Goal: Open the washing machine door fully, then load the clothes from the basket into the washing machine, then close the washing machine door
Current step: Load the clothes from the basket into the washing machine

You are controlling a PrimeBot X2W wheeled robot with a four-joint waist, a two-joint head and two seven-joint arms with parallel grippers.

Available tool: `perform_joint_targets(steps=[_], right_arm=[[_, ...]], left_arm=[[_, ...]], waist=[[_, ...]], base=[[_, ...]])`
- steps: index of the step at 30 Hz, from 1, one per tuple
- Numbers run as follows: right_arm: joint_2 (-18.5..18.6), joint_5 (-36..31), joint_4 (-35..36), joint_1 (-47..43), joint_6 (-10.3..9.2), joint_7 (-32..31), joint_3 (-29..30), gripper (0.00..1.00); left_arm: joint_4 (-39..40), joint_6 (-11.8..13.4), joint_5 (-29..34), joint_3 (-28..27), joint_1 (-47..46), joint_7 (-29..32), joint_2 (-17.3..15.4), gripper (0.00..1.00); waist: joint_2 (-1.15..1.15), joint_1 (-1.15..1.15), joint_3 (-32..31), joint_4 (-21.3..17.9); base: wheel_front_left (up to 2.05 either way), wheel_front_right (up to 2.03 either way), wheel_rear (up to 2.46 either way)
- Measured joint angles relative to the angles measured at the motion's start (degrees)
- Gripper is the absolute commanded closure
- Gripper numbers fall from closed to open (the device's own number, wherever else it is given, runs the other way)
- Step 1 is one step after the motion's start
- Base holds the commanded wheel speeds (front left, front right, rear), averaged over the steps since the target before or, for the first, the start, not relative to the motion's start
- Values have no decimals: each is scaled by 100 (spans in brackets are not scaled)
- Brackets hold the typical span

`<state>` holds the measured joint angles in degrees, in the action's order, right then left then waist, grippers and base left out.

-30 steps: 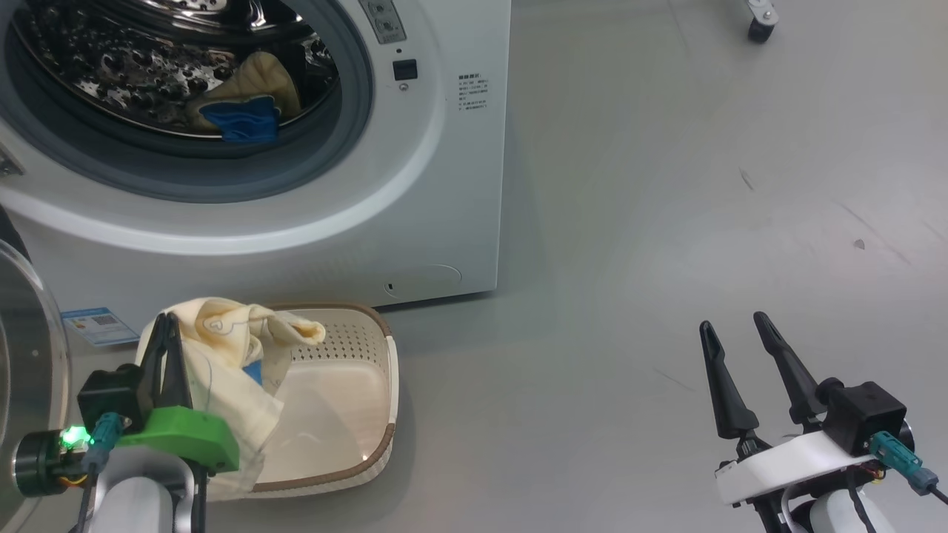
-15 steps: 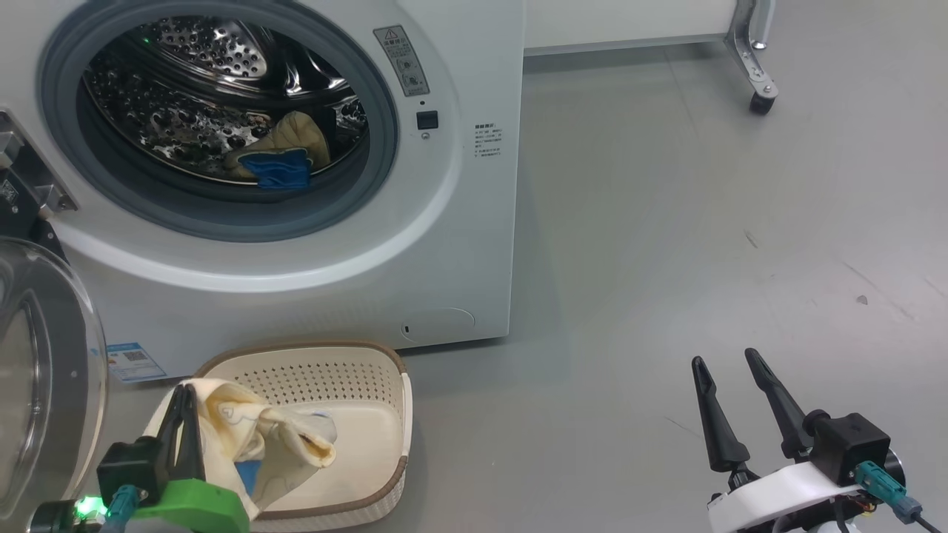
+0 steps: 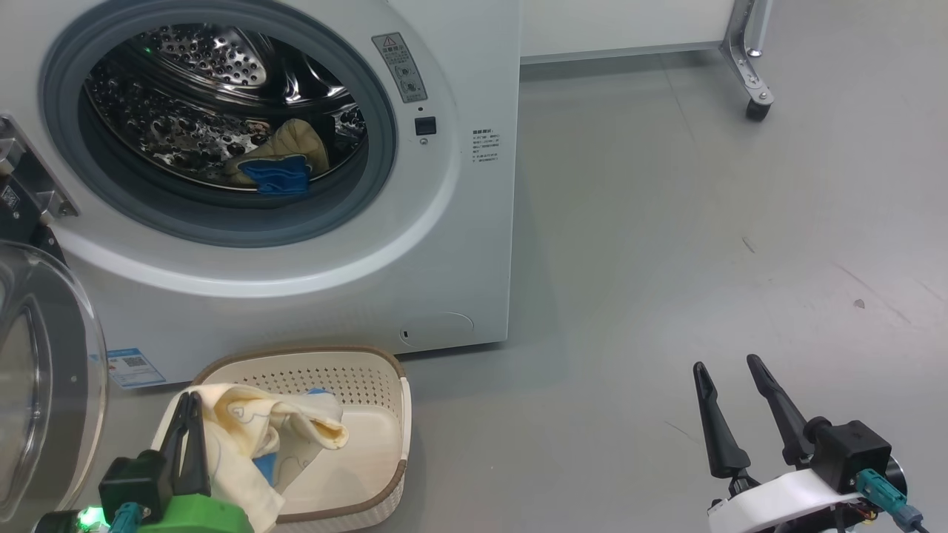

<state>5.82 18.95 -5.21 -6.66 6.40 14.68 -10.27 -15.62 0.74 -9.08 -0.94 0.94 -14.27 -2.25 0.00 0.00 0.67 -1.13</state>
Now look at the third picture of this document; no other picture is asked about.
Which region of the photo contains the silver metal leg with caster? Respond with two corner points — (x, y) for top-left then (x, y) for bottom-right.
(720, 0), (775, 121)

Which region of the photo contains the washing machine door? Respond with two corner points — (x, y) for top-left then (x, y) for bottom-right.
(0, 237), (109, 533)

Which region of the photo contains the grey warning label sticker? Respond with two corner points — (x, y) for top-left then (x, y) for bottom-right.
(372, 32), (428, 103)

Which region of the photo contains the left cable with teal plug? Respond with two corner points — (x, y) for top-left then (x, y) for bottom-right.
(110, 502), (146, 533)

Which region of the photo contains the cream perforated laundry basket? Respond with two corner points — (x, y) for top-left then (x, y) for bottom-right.
(152, 346), (412, 533)

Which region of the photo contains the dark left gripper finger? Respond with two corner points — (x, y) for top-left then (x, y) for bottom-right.
(159, 396), (195, 483)
(178, 391), (213, 497)

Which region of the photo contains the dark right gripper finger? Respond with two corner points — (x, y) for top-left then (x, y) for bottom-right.
(692, 361), (751, 478)
(746, 354), (815, 467)

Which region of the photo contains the blue energy label sticker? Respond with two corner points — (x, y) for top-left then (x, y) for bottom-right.
(106, 348), (166, 389)

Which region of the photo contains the right cable with teal plug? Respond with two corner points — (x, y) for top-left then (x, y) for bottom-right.
(855, 469), (927, 533)

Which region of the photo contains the metal washer door hinge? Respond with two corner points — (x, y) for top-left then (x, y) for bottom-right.
(0, 115), (79, 245)

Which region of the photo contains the cable with teal plug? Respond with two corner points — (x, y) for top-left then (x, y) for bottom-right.
(110, 502), (146, 533)
(855, 469), (927, 533)

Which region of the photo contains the white front-load washing machine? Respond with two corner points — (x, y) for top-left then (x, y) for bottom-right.
(0, 0), (521, 389)

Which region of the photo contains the blue and tan garment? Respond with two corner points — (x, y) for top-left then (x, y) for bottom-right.
(226, 118), (330, 195)

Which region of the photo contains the oval drain filter cover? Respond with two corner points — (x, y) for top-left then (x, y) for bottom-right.
(398, 312), (475, 349)

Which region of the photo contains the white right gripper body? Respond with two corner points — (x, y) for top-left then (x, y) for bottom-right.
(707, 468), (865, 533)

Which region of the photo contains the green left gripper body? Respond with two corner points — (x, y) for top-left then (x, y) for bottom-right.
(137, 495), (256, 533)

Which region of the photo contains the cream printed garment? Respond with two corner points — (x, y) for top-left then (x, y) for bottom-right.
(181, 383), (350, 533)

